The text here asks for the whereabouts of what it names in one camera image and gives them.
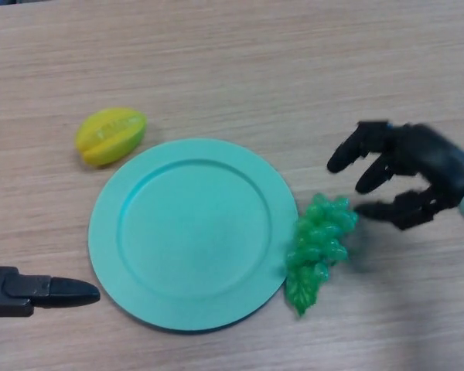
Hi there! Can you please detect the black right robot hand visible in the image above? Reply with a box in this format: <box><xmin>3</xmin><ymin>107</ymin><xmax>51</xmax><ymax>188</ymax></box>
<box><xmin>326</xmin><ymin>120</ymin><xmax>464</xmax><ymax>232</ymax></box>

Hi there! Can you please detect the yellow green starfruit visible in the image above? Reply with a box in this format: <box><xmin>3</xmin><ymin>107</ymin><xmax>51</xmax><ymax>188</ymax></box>
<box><xmin>74</xmin><ymin>107</ymin><xmax>148</xmax><ymax>168</ymax></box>

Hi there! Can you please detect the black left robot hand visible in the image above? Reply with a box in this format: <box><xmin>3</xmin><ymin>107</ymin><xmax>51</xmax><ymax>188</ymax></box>
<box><xmin>0</xmin><ymin>99</ymin><xmax>101</xmax><ymax>318</ymax></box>

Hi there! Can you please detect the round green plate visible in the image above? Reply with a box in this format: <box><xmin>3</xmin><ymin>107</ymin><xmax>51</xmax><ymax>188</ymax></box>
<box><xmin>87</xmin><ymin>138</ymin><xmax>299</xmax><ymax>334</ymax></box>

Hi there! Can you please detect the green grape bunch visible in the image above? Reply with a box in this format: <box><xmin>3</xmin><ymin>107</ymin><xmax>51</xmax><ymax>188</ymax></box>
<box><xmin>284</xmin><ymin>192</ymin><xmax>360</xmax><ymax>318</ymax></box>

